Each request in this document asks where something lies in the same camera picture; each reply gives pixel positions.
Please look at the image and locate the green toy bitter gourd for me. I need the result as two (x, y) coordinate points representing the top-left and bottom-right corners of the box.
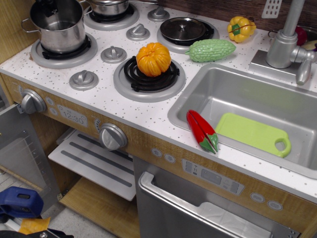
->
(185, 39), (236, 62)

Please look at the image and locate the white slotted spatula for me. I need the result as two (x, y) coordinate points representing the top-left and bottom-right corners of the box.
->
(262, 0), (282, 19)

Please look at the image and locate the front left stove burner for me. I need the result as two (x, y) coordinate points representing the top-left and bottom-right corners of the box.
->
(31, 33), (98, 69)

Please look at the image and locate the yellow tape piece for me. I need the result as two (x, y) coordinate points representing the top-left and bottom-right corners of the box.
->
(18, 217), (51, 235)

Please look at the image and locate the silver oven dial right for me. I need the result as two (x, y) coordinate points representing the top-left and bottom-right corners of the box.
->
(99, 123), (128, 151)

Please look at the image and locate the silver oven dial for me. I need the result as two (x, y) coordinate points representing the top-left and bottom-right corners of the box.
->
(21, 89), (47, 114)
(99, 123), (128, 151)

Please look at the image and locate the grey toy sink basin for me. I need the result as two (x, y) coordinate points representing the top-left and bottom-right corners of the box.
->
(168, 63), (317, 179)

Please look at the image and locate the tall steel toy pot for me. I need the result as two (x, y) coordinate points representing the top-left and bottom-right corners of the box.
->
(21, 0), (86, 54)

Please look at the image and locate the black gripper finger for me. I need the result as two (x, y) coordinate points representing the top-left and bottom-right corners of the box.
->
(43, 0), (58, 17)
(36, 0), (45, 5)

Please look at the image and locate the open grey oven door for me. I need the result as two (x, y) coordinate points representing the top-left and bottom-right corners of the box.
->
(0, 105), (60, 214)

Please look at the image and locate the back left stove burner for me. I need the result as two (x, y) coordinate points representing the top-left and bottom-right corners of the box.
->
(84, 4), (139, 31)

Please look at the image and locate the back right stove burner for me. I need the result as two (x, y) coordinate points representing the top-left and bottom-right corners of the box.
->
(157, 20), (219, 54)

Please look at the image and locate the small steel pot at back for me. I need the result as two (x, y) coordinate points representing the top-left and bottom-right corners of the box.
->
(89, 0), (129, 16)

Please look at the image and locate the silver oven dial left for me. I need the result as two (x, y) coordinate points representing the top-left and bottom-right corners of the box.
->
(21, 89), (47, 114)

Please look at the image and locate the grey stovetop knob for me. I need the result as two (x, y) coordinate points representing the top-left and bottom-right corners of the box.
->
(69, 70), (99, 91)
(101, 46), (127, 64)
(126, 24), (151, 41)
(147, 6), (170, 22)

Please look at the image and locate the dark steel pot lid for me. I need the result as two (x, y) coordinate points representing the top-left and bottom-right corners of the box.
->
(160, 17), (207, 41)

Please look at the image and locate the white oven rack shelf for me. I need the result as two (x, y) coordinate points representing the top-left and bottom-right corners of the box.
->
(49, 130), (136, 201)

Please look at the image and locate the grey stovetop knob front left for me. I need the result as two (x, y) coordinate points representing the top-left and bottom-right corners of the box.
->
(69, 70), (99, 91)

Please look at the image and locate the red toy chili pepper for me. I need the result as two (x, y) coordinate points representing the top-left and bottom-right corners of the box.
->
(186, 110), (218, 154)

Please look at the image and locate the stove burner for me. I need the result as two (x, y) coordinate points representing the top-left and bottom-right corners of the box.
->
(31, 33), (98, 69)
(84, 4), (139, 31)
(113, 57), (186, 103)
(157, 20), (219, 54)

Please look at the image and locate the grey stovetop knob centre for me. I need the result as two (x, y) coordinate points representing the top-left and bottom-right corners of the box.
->
(101, 46), (127, 64)

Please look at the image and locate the silver dishwasher door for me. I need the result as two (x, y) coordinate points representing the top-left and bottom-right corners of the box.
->
(133, 158), (301, 238)

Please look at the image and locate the yellow toy bell pepper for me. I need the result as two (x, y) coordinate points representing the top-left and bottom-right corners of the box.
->
(227, 16), (257, 43)

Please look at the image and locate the grey stovetop knob back middle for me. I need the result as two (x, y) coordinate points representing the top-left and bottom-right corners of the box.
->
(126, 24), (151, 41)

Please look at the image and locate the silver toy faucet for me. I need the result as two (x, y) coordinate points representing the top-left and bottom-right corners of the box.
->
(249, 0), (317, 86)

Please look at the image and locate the blue clamp tool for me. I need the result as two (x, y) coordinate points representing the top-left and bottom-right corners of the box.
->
(0, 186), (44, 223)

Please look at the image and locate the orange toy pumpkin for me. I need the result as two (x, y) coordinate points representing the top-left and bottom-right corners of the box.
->
(136, 42), (171, 77)

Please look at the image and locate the front right stove burner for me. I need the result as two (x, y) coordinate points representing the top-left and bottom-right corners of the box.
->
(113, 57), (186, 103)

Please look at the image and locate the green toy cutting board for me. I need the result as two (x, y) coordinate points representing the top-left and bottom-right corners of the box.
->
(215, 113), (292, 158)

